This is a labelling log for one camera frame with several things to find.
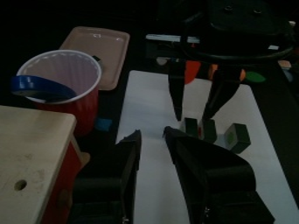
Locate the orange toy piece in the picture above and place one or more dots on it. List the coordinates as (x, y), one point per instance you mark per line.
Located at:
(212, 71)

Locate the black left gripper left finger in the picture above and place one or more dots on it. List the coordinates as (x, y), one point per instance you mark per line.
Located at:
(104, 186)

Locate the small white round object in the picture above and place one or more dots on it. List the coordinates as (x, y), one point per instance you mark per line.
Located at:
(161, 60)

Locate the green toy sushi piece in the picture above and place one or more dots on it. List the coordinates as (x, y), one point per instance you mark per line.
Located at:
(237, 138)
(191, 127)
(209, 131)

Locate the red-orange toy piece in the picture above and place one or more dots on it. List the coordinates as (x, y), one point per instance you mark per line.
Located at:
(192, 71)

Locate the white flat strip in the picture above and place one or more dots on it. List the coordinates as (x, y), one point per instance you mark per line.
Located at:
(166, 38)

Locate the red plastic cup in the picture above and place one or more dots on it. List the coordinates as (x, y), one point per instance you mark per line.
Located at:
(73, 87)

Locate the wooden box with red side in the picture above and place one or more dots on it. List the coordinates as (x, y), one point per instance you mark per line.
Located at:
(30, 157)

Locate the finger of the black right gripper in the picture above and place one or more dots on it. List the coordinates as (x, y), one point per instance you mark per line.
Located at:
(177, 87)
(221, 90)

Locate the pink plastic tray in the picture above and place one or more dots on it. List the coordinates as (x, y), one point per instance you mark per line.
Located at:
(102, 49)

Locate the white cutting board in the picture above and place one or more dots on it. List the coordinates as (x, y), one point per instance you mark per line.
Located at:
(154, 163)

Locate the green round toy piece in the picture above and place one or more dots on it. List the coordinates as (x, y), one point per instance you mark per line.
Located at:
(255, 77)

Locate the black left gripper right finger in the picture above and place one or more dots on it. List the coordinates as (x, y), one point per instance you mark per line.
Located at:
(217, 186)

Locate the pale pink toy piece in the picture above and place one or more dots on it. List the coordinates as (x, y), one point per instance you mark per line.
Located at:
(284, 64)

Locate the blue tape roll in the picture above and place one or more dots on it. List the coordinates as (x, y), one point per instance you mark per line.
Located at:
(38, 87)

